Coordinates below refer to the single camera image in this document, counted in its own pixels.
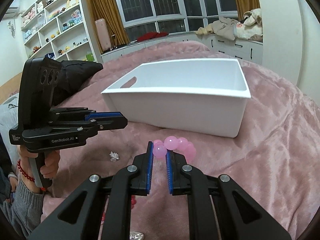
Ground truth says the pink bead bracelet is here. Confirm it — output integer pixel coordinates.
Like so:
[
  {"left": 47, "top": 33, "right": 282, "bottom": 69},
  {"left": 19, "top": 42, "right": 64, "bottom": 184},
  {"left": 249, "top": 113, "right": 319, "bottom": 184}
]
[{"left": 152, "top": 135, "right": 197, "bottom": 163}]

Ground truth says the silver ingot ornament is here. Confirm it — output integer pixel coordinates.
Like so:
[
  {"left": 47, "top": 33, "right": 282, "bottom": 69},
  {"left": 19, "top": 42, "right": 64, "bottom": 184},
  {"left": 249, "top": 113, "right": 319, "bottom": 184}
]
[{"left": 129, "top": 231, "right": 145, "bottom": 240}]

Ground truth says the grey sweater left forearm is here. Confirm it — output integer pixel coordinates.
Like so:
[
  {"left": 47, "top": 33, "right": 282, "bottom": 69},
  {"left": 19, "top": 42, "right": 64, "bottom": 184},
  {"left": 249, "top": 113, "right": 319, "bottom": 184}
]
[{"left": 1, "top": 180, "right": 44, "bottom": 239}]

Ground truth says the person's left hand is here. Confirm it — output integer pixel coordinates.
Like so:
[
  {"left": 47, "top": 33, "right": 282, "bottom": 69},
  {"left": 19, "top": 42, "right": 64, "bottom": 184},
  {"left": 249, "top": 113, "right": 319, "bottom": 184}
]
[{"left": 18, "top": 145, "right": 60, "bottom": 194}]

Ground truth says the small silver flower ornament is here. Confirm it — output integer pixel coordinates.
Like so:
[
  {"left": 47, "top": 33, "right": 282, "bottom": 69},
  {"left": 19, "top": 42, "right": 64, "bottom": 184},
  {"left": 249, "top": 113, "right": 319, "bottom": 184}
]
[{"left": 110, "top": 152, "right": 120, "bottom": 162}]

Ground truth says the grey quilt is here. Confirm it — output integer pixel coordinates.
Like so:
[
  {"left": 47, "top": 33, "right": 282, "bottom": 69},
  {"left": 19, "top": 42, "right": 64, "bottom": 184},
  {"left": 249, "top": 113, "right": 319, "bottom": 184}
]
[{"left": 0, "top": 93, "right": 19, "bottom": 168}]

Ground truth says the black padded jacket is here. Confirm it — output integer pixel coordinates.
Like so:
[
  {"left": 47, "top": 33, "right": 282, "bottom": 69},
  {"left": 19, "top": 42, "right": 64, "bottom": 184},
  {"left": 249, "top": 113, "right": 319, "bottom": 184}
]
[{"left": 52, "top": 60, "right": 103, "bottom": 106}]

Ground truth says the pink suitcase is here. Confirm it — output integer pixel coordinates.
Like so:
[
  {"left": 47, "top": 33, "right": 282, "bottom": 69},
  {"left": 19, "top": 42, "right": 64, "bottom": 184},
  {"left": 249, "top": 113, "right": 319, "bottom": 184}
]
[{"left": 95, "top": 18, "right": 112, "bottom": 51}]

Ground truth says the white display shelf unit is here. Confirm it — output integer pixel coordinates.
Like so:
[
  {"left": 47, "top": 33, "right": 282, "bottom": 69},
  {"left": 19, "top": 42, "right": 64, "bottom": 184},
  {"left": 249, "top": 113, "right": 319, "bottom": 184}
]
[{"left": 21, "top": 0, "right": 102, "bottom": 62}]

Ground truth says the red cloth on sill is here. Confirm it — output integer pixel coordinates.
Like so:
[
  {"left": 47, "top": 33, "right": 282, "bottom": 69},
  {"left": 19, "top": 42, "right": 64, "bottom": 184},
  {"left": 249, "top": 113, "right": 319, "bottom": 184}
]
[{"left": 137, "top": 31, "right": 169, "bottom": 42}]

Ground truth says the white plastic storage bin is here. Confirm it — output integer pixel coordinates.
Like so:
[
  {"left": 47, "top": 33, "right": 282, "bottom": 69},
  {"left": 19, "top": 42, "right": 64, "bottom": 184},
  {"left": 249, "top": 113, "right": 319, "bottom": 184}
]
[{"left": 101, "top": 58, "right": 251, "bottom": 138}]

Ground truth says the left gold curtain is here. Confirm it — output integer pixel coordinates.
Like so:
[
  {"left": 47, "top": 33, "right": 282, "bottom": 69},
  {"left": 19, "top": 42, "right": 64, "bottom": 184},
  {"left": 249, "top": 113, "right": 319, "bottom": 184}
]
[{"left": 86, "top": 0, "right": 130, "bottom": 46}]

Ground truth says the white air conditioner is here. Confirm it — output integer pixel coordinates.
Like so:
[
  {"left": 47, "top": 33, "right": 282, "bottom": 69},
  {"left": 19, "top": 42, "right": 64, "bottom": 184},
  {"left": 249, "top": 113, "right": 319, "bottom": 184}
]
[{"left": 3, "top": 6, "right": 20, "bottom": 19}]

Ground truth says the large bay window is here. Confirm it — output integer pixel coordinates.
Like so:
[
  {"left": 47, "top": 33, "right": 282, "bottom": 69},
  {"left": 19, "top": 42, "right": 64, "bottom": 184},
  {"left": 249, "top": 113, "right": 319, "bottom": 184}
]
[{"left": 116, "top": 0, "right": 238, "bottom": 42}]

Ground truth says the white drawer cabinet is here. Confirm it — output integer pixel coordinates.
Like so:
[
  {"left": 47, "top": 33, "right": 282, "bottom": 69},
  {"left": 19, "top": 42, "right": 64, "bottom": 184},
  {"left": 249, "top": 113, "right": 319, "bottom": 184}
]
[{"left": 100, "top": 32, "right": 264, "bottom": 66}]

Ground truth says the pile of beige clothes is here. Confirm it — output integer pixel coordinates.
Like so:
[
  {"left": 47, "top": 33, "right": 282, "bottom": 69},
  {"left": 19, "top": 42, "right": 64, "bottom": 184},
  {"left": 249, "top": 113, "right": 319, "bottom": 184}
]
[{"left": 195, "top": 8, "right": 263, "bottom": 42}]

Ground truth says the red bead wrist bracelet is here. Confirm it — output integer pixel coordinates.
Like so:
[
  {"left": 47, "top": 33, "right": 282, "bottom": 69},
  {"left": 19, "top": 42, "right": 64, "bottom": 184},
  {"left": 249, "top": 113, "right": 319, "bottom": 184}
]
[{"left": 17, "top": 158, "right": 35, "bottom": 183}]

